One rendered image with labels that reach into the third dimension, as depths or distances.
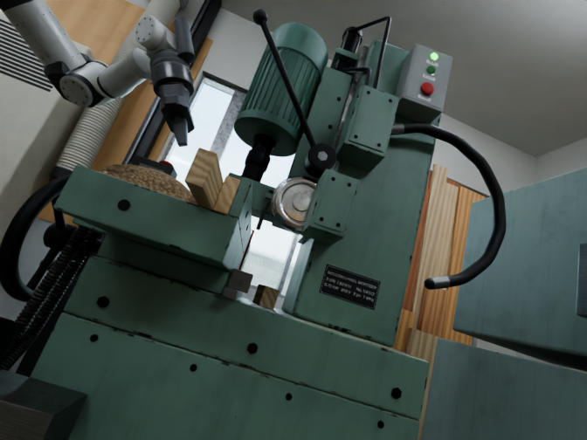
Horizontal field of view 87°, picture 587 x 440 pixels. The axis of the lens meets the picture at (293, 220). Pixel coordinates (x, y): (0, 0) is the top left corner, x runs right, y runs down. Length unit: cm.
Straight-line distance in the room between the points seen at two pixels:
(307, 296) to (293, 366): 16
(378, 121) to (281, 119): 23
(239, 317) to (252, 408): 13
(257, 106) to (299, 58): 17
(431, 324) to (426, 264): 39
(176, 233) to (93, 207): 10
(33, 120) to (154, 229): 170
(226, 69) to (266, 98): 169
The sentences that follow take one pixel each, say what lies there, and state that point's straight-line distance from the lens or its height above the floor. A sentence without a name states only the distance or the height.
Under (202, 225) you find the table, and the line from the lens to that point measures 40.
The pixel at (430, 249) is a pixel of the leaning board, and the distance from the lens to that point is 236.
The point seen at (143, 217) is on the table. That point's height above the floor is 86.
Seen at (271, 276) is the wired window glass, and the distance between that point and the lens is 209.
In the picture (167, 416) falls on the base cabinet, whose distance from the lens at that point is 55.
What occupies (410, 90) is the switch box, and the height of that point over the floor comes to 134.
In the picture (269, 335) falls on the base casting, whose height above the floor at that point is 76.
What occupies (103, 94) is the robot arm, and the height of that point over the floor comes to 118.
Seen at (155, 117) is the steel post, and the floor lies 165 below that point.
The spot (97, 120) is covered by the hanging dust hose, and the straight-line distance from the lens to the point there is 213.
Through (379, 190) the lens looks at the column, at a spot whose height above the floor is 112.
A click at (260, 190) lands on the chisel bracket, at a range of 74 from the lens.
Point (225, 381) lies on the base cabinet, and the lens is 53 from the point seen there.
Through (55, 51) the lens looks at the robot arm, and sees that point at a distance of 101.
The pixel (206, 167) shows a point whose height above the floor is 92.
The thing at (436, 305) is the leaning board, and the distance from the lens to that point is 224.
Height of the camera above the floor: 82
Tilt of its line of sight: 15 degrees up
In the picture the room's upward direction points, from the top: 18 degrees clockwise
